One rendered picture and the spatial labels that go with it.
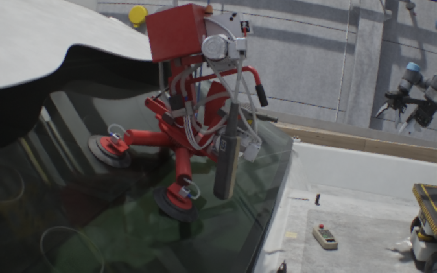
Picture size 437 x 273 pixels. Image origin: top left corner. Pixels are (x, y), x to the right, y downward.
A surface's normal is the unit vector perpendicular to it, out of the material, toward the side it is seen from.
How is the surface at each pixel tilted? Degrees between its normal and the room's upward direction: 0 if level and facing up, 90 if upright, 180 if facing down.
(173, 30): 90
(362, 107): 90
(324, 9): 90
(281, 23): 90
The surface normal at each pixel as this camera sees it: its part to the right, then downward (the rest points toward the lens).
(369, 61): -0.21, 0.18
